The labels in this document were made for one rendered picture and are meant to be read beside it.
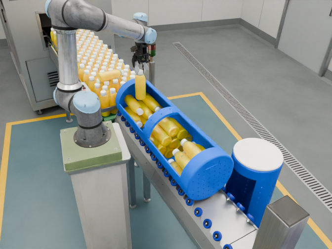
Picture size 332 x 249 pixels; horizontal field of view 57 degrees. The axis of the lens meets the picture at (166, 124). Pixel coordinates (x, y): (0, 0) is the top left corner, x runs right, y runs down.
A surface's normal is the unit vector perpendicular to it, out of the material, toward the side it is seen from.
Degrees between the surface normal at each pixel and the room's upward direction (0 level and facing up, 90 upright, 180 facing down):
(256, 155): 0
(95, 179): 90
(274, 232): 90
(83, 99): 7
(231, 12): 90
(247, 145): 0
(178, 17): 90
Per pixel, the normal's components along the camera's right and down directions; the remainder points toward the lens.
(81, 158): 0.01, -0.80
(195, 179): 0.50, 0.52
